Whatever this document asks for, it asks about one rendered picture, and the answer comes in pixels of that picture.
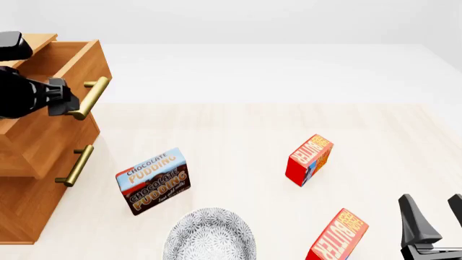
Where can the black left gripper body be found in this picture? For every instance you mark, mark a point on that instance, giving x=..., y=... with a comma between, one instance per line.
x=55, y=89

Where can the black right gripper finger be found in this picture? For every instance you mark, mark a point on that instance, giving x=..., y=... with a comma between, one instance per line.
x=415, y=222
x=457, y=208

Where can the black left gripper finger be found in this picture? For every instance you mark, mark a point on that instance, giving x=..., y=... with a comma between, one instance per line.
x=59, y=110
x=71, y=100

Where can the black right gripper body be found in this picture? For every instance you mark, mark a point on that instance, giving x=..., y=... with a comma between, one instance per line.
x=433, y=252

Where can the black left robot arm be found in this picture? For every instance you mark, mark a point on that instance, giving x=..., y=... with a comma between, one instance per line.
x=18, y=94

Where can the closed wooden drawer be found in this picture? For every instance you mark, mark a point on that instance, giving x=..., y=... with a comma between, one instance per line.
x=54, y=143

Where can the wooden drawer with wide opening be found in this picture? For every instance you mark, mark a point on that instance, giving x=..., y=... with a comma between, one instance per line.
x=74, y=58

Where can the red butter box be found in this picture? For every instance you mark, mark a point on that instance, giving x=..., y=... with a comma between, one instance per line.
x=335, y=238
x=307, y=162

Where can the wooden cabinet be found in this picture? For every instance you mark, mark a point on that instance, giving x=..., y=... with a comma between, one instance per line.
x=25, y=211

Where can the chocolate pudding box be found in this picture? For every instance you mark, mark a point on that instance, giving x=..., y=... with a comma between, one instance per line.
x=155, y=181

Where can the grey patterned bowl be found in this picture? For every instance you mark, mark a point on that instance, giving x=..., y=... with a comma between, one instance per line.
x=209, y=238

